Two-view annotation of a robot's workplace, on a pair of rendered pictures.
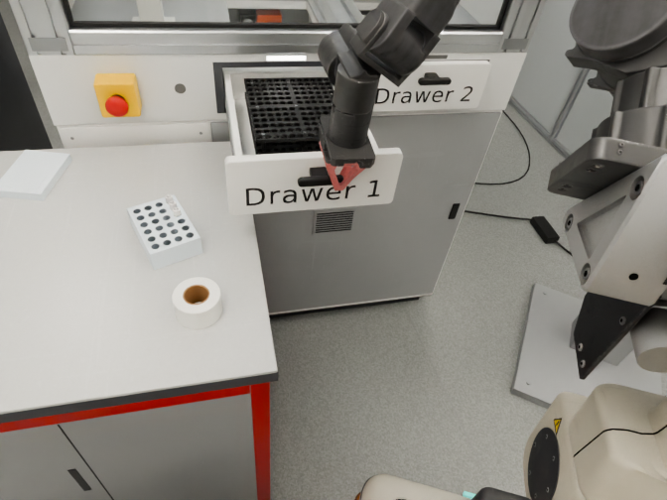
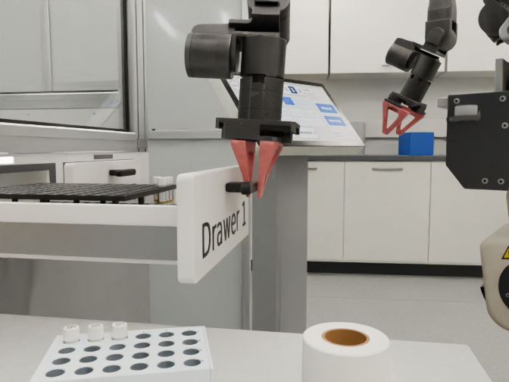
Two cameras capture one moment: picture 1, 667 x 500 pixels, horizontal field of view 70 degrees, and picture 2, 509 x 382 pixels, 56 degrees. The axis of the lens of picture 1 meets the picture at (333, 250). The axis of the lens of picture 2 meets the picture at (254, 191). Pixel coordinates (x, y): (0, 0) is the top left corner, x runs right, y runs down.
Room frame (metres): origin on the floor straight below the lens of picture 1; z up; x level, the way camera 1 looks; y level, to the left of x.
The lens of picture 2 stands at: (0.32, 0.56, 0.95)
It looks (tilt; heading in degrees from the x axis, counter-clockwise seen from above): 5 degrees down; 298
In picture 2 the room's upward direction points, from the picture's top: straight up
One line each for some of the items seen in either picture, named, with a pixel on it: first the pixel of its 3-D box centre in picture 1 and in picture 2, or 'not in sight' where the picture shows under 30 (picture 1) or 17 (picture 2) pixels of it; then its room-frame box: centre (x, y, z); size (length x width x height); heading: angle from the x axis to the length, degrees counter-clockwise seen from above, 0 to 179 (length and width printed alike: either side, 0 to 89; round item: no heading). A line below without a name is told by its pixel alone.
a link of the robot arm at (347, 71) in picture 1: (354, 84); (258, 59); (0.61, 0.00, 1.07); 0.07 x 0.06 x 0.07; 21
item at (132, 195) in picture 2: (305, 136); (148, 191); (0.74, 0.08, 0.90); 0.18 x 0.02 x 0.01; 108
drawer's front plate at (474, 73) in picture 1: (425, 86); (108, 188); (1.04, -0.16, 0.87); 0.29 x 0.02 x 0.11; 108
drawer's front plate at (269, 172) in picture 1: (315, 182); (220, 211); (0.64, 0.05, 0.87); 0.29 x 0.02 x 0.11; 108
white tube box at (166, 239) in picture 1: (164, 230); (129, 374); (0.57, 0.29, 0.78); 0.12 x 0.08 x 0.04; 38
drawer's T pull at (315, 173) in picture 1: (319, 176); (241, 186); (0.62, 0.04, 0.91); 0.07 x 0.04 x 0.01; 108
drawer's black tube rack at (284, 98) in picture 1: (295, 120); (76, 211); (0.83, 0.11, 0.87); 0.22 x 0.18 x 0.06; 18
